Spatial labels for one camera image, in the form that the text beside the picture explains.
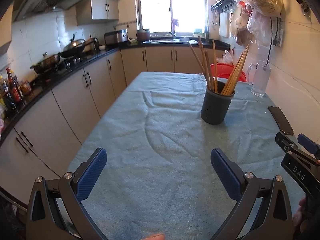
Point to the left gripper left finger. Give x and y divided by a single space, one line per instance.
44 219

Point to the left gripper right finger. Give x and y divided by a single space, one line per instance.
274 217

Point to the person right hand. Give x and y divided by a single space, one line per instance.
298 221

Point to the person left hand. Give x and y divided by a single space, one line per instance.
158 236

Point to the black smartphone brown case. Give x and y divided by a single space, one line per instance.
281 120

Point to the clear glass beer mug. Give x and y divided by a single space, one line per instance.
257 77

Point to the black perforated utensil holder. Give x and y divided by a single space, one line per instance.
215 105

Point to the blue-green table cloth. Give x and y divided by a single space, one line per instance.
158 176

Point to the red plastic basin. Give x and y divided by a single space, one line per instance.
223 70

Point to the sauce bottles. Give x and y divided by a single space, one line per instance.
14 94

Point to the steel pot with lid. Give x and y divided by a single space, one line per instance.
46 63

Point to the black wok on stove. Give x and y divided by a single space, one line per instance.
76 47

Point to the silver rice cooker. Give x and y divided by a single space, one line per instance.
116 37

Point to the brown clay pot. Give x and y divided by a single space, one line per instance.
143 35

